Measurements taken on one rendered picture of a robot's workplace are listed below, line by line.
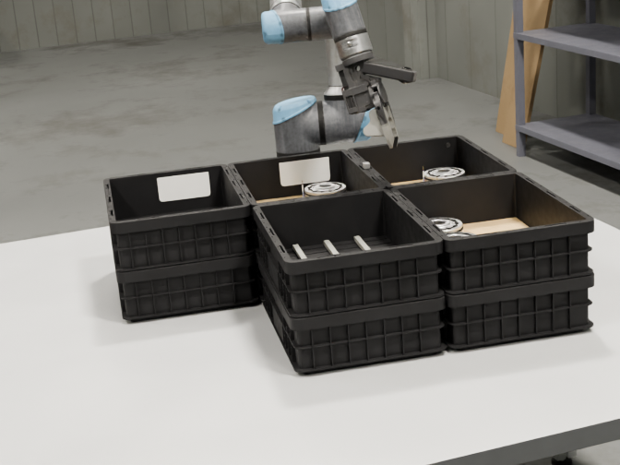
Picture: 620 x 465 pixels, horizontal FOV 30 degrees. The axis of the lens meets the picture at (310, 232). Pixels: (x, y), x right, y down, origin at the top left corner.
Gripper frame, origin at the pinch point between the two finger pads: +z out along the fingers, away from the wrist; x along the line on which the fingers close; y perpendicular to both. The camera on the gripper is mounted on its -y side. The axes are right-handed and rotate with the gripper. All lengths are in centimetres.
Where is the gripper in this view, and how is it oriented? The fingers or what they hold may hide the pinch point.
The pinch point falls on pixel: (395, 140)
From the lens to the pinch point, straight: 254.9
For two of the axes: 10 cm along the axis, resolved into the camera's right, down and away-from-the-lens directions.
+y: -9.2, 3.0, 2.7
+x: -2.4, 1.2, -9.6
